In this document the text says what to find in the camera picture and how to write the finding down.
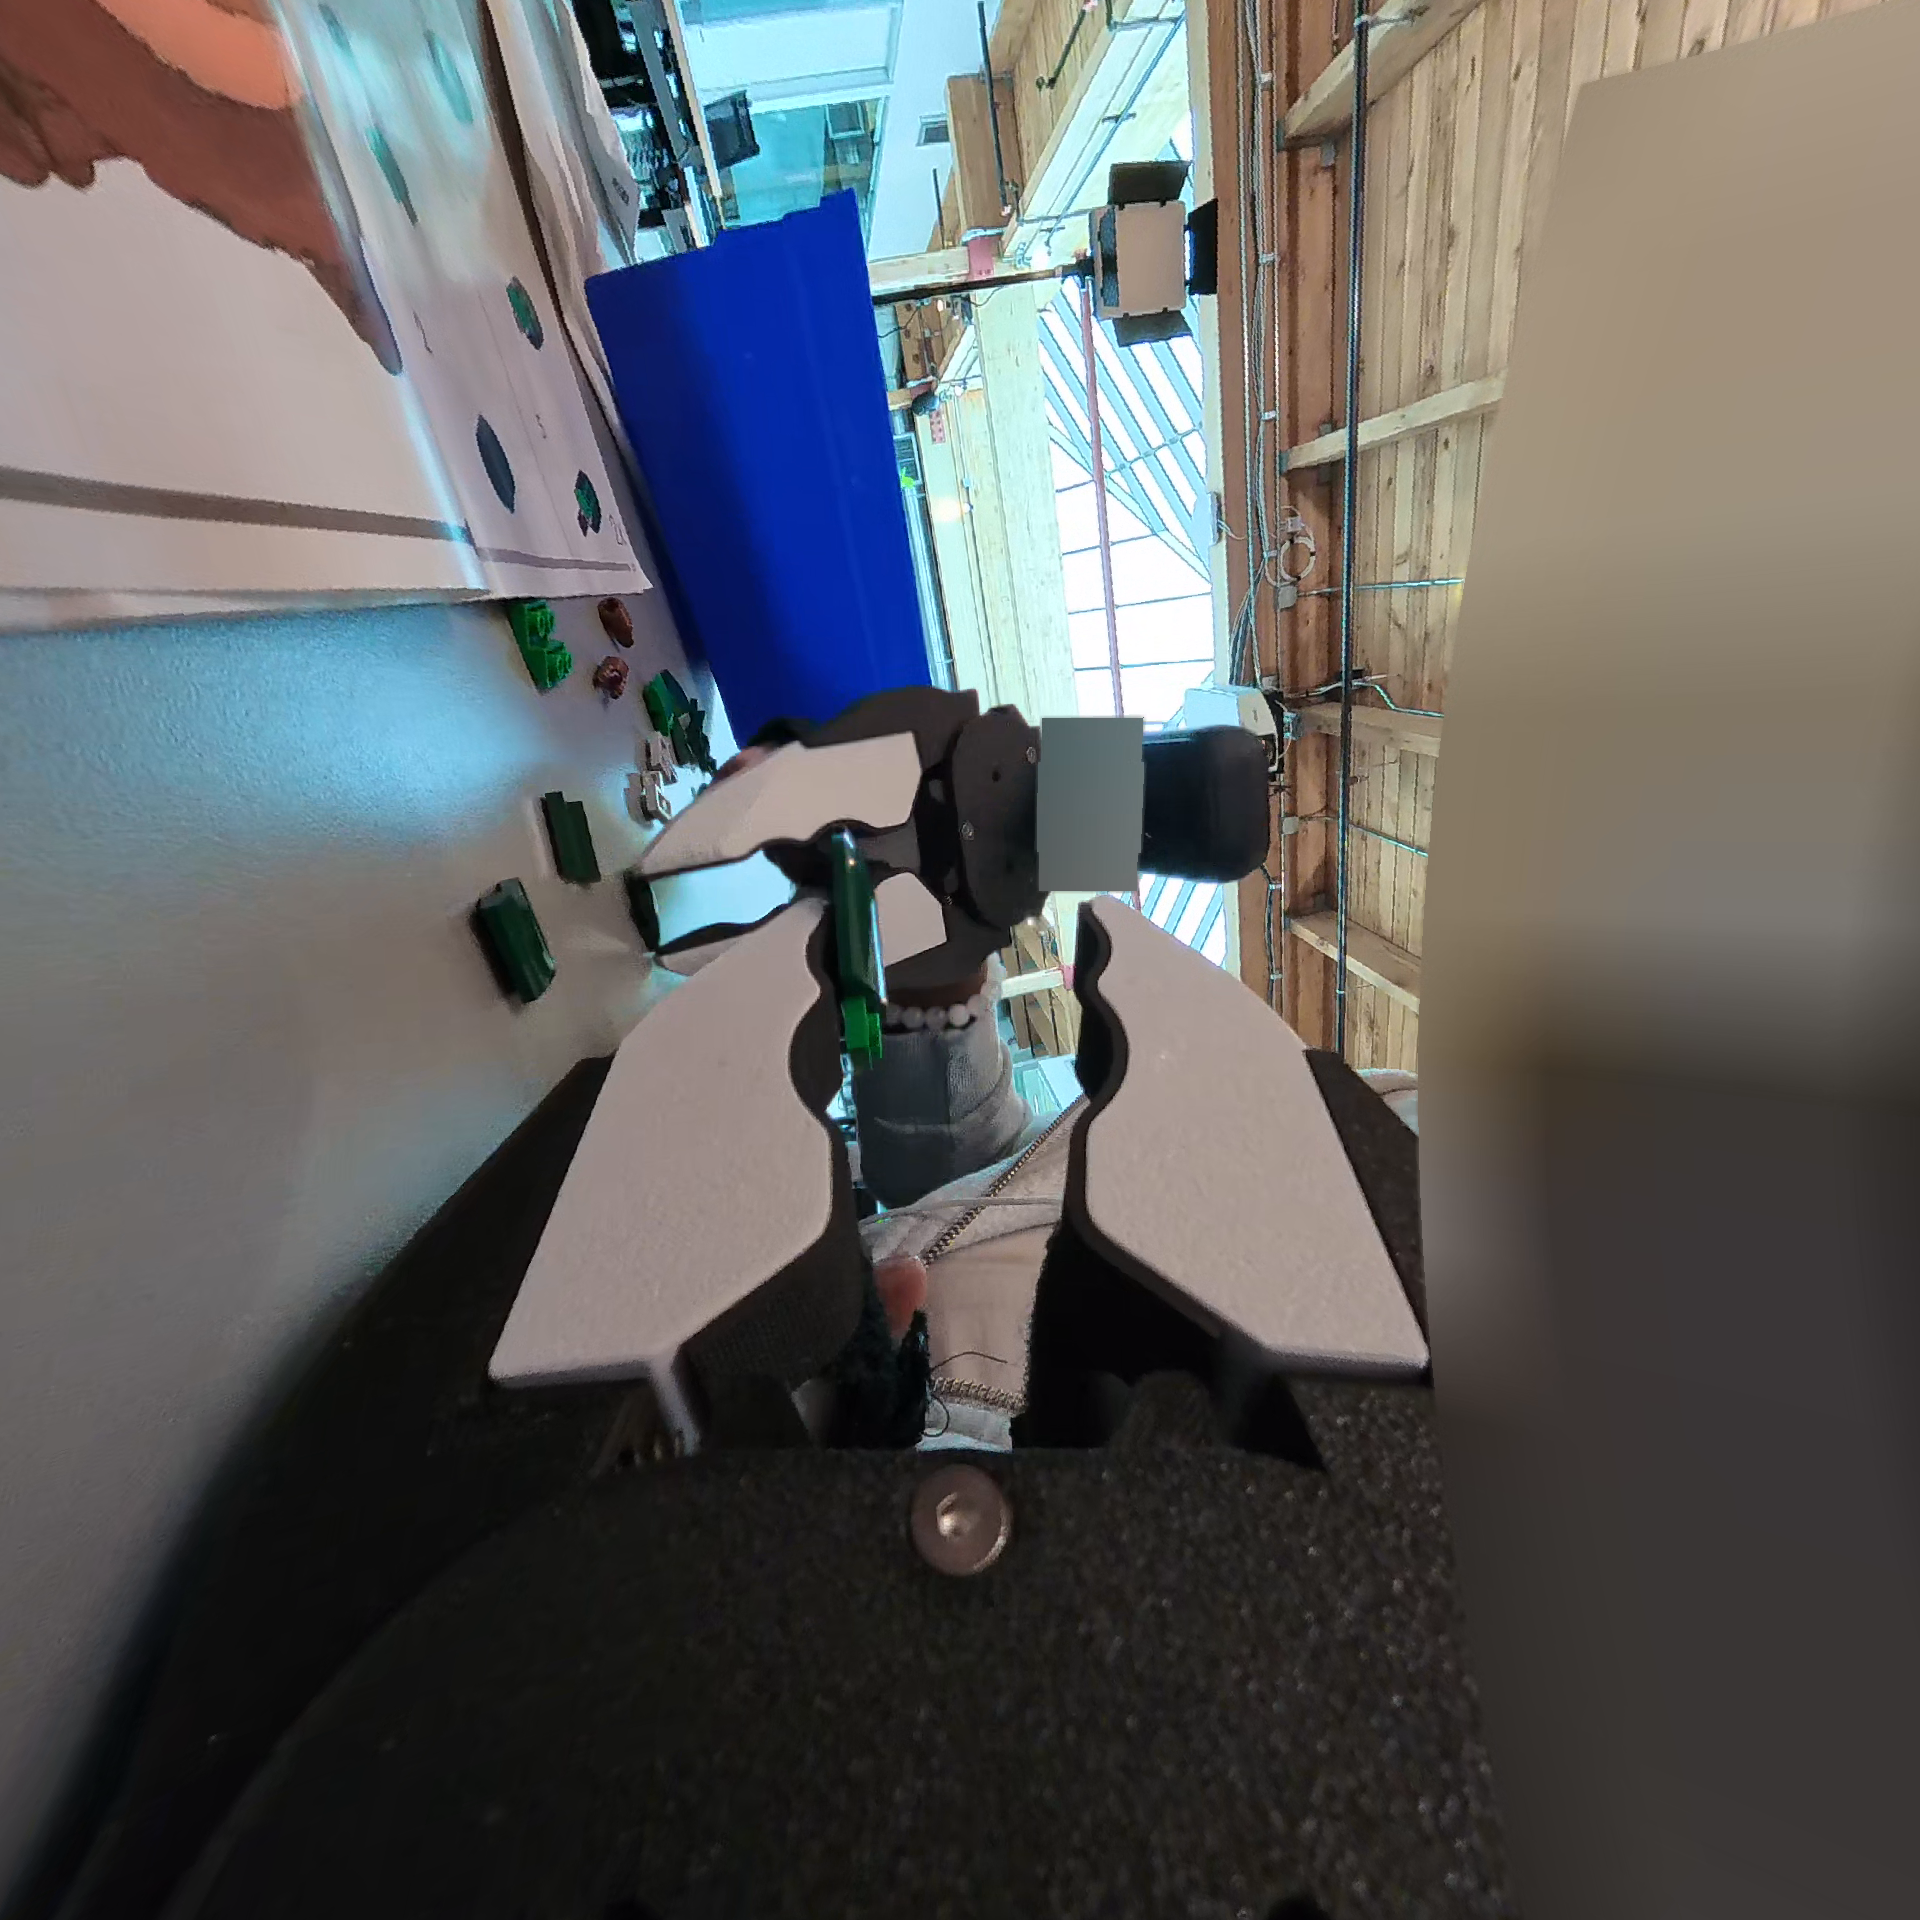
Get person's grey hoodie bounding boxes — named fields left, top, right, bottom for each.
left=859, top=1063, right=1421, bottom=1453

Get white desk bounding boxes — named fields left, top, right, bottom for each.
left=0, top=269, right=840, bottom=1920

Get paper sheet with brown print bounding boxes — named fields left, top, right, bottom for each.
left=0, top=0, right=501, bottom=627

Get plain white paper sheet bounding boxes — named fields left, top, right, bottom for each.
left=482, top=0, right=649, bottom=281

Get studio light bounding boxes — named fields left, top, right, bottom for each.
left=1087, top=160, right=1224, bottom=349

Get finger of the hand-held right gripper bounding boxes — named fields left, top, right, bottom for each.
left=651, top=870, right=950, bottom=995
left=637, top=729, right=928, bottom=886

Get person's right forearm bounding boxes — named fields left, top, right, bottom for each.
left=859, top=1020, right=1039, bottom=1206

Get blue panel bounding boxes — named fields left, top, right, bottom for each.
left=585, top=189, right=934, bottom=740

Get light stand pole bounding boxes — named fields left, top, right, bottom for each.
left=870, top=257, right=1098, bottom=305

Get dark green sloped toy brick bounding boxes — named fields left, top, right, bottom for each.
left=471, top=879, right=558, bottom=1005

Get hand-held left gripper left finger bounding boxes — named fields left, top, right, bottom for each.
left=489, top=895, right=865, bottom=1453

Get green toy brick assembly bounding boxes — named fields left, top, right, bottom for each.
left=826, top=832, right=889, bottom=1070

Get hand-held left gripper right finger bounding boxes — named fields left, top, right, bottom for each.
left=1065, top=893, right=1430, bottom=1379

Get white security camera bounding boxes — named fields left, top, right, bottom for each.
left=1181, top=686, right=1295, bottom=783

